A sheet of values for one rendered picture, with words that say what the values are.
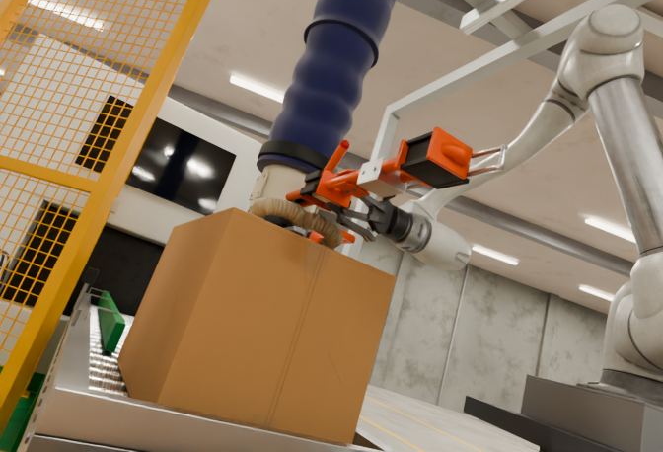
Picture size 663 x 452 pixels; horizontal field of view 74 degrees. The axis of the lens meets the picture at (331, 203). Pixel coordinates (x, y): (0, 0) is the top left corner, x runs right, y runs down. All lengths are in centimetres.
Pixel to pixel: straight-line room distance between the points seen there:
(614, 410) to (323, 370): 53
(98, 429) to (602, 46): 114
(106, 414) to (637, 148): 104
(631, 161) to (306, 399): 79
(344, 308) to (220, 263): 28
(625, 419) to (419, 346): 1183
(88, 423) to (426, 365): 1228
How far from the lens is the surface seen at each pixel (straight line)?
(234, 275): 82
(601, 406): 102
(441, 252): 108
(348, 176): 84
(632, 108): 110
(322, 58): 128
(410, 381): 1272
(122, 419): 75
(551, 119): 125
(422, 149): 67
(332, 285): 90
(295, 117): 119
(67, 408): 74
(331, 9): 138
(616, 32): 113
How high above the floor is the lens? 78
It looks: 16 degrees up
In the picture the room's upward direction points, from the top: 18 degrees clockwise
